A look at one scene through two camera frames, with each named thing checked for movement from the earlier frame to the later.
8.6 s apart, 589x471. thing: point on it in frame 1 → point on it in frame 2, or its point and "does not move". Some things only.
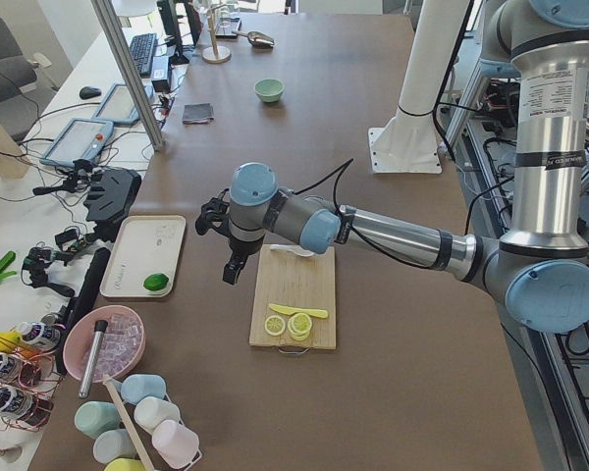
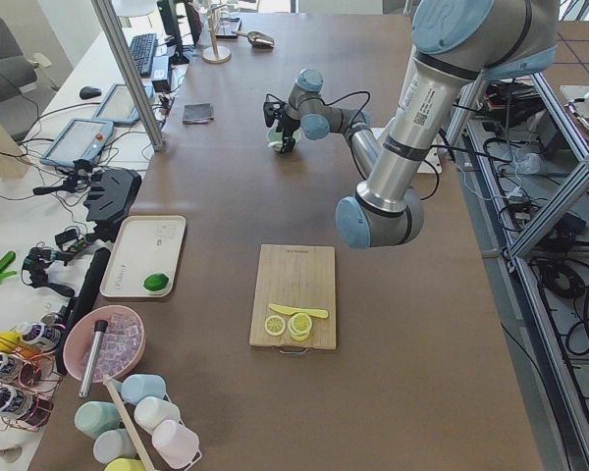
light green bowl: [269, 89] → [275, 139]
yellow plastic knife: [290, 310] does not move
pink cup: [175, 444] does not move
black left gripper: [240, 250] → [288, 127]
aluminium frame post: [134, 78] does not move
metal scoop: [257, 39] does not move
